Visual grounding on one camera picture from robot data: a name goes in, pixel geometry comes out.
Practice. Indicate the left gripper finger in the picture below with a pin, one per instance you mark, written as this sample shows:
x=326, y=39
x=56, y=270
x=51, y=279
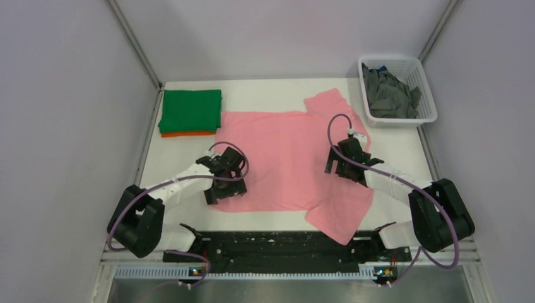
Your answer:
x=212, y=196
x=232, y=189

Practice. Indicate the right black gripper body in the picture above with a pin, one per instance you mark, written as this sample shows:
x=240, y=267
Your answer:
x=342, y=169

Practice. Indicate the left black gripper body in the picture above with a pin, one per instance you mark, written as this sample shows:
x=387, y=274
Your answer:
x=237, y=172

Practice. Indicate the pink t shirt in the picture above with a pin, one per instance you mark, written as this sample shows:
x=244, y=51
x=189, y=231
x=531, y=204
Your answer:
x=287, y=153

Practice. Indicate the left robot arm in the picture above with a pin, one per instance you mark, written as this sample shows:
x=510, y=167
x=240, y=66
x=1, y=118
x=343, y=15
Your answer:
x=136, y=224

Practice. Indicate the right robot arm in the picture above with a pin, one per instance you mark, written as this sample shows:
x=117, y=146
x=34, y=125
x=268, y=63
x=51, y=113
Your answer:
x=439, y=216

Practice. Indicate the grey t shirt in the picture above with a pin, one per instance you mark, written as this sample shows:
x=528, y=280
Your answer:
x=388, y=97

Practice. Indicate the folded orange t shirt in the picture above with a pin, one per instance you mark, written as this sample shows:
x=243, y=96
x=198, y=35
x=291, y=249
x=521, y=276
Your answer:
x=187, y=133

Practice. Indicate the folded green t shirt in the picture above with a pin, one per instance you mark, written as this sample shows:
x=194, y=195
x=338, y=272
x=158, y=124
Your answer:
x=191, y=110

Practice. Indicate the white plastic basket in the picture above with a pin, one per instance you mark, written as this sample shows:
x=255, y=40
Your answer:
x=410, y=71

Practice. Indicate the blue garment in basket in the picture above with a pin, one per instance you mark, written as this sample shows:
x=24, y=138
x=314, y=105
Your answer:
x=382, y=68

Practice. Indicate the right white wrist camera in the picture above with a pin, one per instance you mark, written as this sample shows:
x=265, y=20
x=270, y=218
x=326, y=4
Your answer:
x=362, y=139

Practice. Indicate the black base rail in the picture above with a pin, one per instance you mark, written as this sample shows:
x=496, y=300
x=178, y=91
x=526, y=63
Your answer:
x=288, y=252

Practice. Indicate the white slotted cable duct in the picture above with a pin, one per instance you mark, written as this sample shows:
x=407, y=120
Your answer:
x=176, y=272

